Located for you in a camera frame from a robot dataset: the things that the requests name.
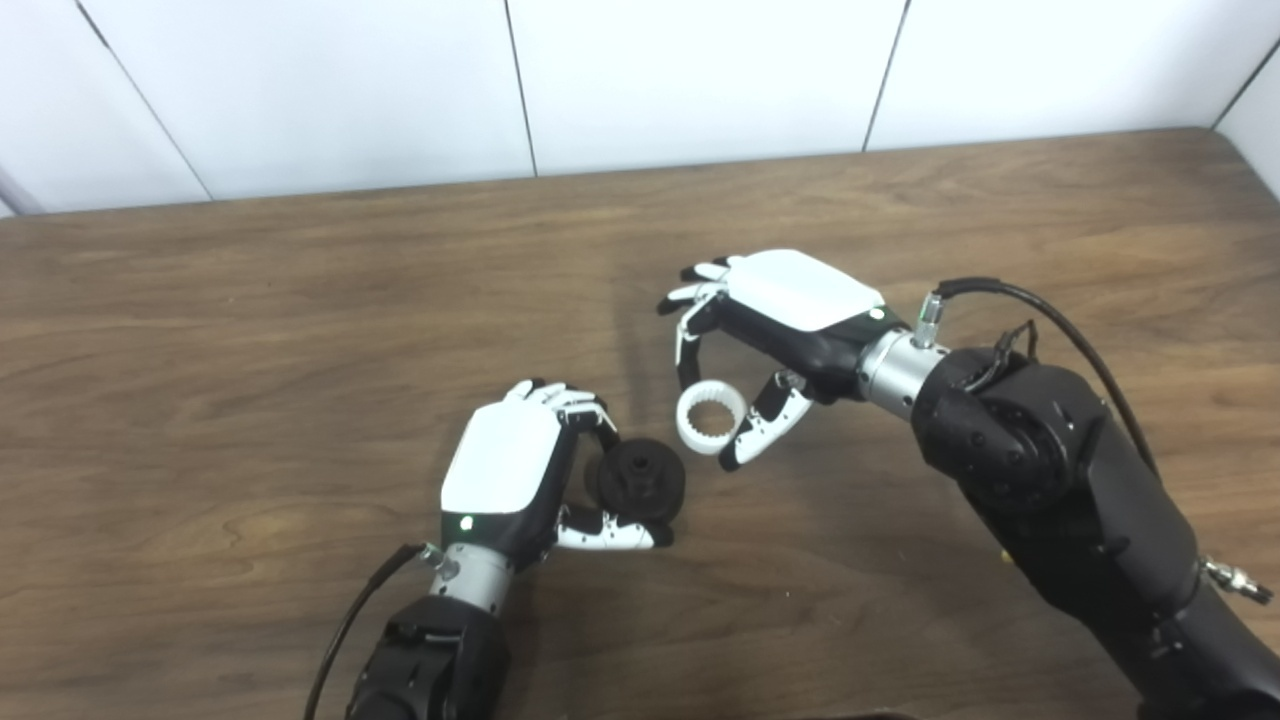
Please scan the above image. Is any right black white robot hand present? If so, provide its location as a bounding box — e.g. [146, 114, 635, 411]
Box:
[657, 249, 911, 472]

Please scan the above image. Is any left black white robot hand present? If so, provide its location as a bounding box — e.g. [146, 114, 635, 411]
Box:
[440, 379, 674, 573]

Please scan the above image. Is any round black part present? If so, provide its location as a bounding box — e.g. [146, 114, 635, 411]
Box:
[585, 440, 688, 524]

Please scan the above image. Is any white ring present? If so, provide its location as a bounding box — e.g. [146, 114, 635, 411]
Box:
[676, 381, 749, 457]

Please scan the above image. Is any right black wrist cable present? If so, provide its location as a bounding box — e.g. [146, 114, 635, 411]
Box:
[912, 277, 1274, 607]

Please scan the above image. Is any grey wall corner trim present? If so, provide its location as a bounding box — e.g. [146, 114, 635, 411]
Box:
[0, 165, 47, 217]

